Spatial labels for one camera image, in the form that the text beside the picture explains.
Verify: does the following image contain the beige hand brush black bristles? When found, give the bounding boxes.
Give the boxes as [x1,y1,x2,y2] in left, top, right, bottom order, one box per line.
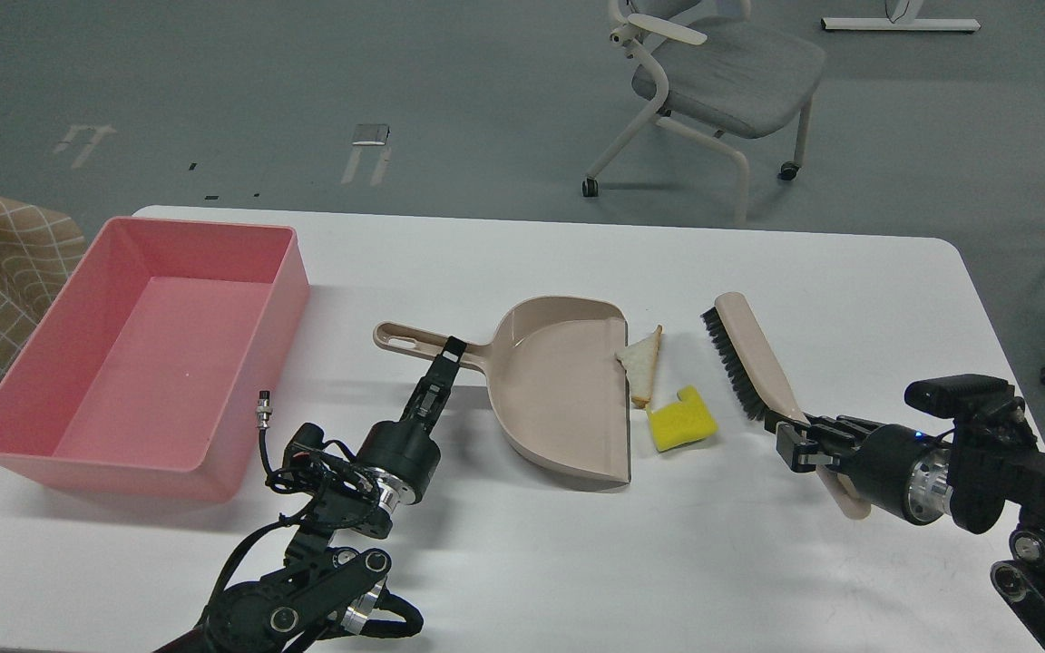
[702,291,872,520]

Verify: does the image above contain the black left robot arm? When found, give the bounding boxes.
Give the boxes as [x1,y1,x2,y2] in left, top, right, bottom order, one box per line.
[163,337,467,652]

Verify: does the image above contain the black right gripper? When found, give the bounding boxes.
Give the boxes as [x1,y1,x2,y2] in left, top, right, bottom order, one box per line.
[764,412,952,526]

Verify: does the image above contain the toast bread slice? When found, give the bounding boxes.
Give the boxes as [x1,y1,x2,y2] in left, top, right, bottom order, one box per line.
[616,324,663,409]

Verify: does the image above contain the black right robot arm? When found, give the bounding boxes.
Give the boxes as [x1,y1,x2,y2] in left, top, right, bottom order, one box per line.
[754,375,1045,650]

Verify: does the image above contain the white desk base foot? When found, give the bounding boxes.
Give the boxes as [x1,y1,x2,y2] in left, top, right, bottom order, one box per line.
[820,1,982,34]

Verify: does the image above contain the pink plastic bin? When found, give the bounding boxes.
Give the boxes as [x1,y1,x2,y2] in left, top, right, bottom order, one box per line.
[0,218,310,502]

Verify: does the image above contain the beige plastic dustpan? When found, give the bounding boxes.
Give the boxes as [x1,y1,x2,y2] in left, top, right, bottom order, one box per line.
[373,296,632,483]

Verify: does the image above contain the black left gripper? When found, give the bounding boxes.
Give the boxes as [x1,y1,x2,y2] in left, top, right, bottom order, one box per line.
[356,337,468,505]

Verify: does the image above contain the yellow sponge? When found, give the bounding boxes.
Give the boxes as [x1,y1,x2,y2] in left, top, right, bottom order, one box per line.
[647,384,720,452]

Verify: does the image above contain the grey office chair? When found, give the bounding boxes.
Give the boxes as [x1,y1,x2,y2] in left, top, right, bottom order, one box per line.
[581,1,828,226]

